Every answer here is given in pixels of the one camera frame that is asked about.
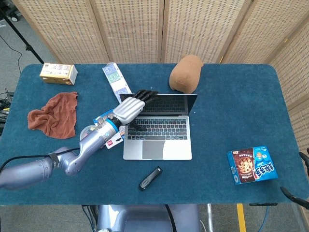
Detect floor cable bundle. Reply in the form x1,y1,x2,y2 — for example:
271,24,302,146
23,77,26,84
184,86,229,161
0,88,14,123

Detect brown crumpled cloth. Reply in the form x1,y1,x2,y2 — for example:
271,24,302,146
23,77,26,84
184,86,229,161
27,91,79,140

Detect blue cookie box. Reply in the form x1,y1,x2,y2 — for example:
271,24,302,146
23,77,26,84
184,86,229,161
226,145,279,186

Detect black torso cable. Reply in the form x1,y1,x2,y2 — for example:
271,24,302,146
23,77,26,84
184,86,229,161
165,204,176,232

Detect silver table leg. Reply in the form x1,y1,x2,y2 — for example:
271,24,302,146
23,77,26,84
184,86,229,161
206,204,214,232

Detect pastel pocket tissue multipack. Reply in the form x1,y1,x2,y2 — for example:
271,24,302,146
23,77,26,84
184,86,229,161
101,62,133,100

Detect yellow floor tape strip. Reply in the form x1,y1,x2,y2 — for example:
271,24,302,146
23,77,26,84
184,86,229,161
236,203,247,232

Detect grey robot torso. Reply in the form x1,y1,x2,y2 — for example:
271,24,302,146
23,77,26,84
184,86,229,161
96,204,201,232

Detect blue cable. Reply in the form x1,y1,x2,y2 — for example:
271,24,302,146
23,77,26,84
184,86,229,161
259,206,270,232

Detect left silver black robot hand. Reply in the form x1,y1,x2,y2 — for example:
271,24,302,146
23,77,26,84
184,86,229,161
109,89,159,132

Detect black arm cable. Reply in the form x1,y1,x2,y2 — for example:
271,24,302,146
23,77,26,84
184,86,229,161
0,148,80,172

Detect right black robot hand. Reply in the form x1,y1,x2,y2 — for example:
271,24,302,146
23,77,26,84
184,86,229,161
280,148,309,210

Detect clear jar of binder clips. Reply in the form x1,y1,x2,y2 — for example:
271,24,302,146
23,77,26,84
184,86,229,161
79,125,98,142

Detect wooden rattan folding screen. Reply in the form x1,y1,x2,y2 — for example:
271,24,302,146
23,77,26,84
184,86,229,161
11,0,309,155

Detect black wheeled base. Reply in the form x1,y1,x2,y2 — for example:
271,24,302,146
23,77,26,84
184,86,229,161
0,0,20,22

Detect yellow tissue box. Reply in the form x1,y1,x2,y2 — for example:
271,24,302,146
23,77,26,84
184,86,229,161
39,62,79,86

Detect black tripod stand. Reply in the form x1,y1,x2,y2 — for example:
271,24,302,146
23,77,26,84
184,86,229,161
0,8,45,64

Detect blue felt table cover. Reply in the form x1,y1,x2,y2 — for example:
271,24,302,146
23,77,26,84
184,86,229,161
0,63,309,206

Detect correction tape blister pack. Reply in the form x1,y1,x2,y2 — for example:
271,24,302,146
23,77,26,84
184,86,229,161
93,108,126,149

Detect silver laptop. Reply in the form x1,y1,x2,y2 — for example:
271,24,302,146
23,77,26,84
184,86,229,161
119,93,198,161

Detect brown plush toy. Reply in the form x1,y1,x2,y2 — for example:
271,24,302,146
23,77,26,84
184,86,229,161
169,54,205,94

